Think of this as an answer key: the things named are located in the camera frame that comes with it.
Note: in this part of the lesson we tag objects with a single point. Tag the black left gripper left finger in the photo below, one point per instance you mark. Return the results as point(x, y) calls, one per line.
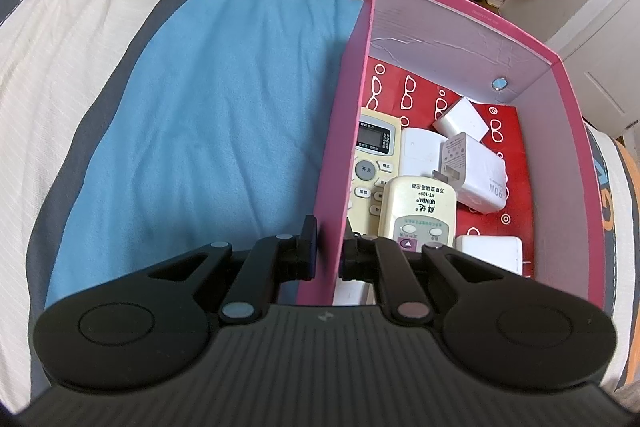
point(153, 324)

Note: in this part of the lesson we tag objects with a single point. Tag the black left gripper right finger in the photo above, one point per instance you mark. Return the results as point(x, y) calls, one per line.
point(502, 328)

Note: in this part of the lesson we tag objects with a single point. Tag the white rectangular adapter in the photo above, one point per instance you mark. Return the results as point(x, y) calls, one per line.
point(505, 252)

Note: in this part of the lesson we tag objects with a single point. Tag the beige remote purple button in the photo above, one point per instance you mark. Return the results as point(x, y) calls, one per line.
point(418, 211)

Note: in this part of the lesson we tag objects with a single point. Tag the white 90W charger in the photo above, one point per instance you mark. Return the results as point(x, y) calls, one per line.
point(477, 174)

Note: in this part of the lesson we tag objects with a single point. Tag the beige remote control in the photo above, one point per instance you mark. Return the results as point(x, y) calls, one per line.
point(376, 161)

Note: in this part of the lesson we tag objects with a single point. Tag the white charger cube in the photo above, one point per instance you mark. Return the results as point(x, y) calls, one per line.
point(461, 117)

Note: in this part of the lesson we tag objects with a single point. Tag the pink storage box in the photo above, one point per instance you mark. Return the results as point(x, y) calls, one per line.
point(478, 54)

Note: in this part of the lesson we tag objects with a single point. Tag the striped bed sheet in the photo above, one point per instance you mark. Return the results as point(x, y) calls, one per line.
point(134, 130)

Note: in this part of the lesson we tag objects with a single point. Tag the red glasses-print paper bag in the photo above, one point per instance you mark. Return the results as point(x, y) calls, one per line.
point(416, 102)

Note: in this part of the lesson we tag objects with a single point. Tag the white door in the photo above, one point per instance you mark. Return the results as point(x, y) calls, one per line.
point(600, 51)

